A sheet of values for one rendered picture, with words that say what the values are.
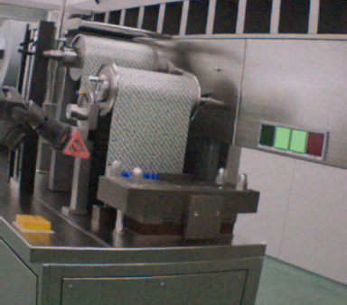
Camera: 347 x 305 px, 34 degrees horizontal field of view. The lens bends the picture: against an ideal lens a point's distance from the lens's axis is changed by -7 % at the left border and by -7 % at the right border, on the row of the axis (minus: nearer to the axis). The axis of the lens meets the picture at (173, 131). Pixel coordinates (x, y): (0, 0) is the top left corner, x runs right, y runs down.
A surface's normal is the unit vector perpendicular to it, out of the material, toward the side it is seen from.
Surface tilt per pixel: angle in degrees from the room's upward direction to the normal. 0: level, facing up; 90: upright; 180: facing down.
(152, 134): 90
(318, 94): 90
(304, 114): 90
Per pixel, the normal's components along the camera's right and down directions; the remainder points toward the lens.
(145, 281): 0.53, 0.11
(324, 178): -0.84, -0.08
